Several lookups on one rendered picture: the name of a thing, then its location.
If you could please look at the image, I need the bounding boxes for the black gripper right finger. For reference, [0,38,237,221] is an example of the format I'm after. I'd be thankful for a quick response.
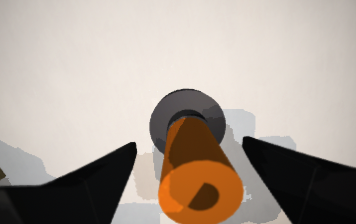
[242,136,356,224]

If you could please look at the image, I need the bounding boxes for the orange knob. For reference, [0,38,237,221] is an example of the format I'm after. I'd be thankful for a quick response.
[158,117,244,224]

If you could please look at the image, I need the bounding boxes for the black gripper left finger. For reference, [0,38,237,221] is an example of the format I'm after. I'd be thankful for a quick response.
[0,142,137,224]

